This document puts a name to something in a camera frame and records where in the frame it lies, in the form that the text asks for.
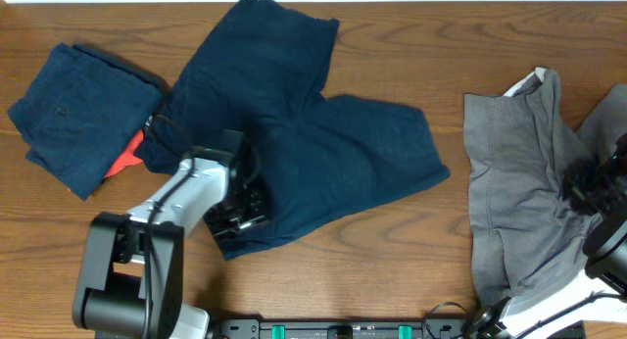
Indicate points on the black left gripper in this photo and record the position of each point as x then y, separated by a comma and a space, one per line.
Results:
261, 214

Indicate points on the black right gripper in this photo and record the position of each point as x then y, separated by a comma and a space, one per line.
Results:
575, 187

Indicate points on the grey shorts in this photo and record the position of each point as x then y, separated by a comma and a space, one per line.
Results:
525, 234

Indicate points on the navy blue shorts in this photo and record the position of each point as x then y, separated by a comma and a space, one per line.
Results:
261, 71
81, 112

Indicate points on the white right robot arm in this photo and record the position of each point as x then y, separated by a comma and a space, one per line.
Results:
595, 288

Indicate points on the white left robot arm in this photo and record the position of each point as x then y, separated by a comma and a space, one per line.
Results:
130, 284

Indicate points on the orange red folded garment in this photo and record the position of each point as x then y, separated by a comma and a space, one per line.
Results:
125, 158

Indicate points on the folded navy blue shorts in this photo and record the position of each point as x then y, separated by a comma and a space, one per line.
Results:
81, 112

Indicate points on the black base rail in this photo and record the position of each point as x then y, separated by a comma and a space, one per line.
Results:
430, 326

